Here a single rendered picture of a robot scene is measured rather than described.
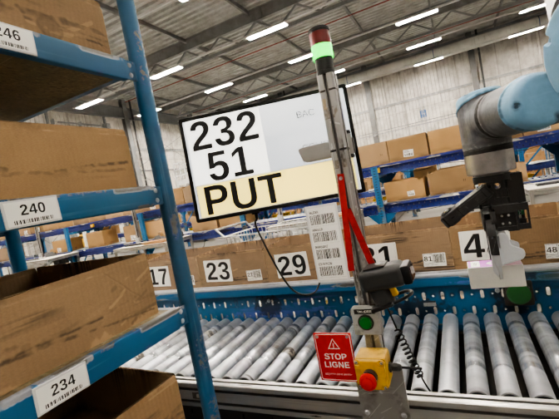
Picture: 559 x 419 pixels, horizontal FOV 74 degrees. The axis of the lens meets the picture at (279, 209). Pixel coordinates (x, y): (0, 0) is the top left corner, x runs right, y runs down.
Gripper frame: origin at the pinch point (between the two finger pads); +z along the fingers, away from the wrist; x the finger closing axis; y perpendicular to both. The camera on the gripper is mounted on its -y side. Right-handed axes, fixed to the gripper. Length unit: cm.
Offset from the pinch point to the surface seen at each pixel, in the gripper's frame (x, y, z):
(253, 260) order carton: 59, -94, 5
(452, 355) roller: 21.7, -12.8, 30.0
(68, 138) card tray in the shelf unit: -54, -50, -37
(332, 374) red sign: -1.5, -40.5, 24.3
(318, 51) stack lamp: -1, -29, -56
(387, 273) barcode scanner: -6.7, -21.0, -2.7
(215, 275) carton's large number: 59, -117, 10
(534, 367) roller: 16.1, 5.8, 29.8
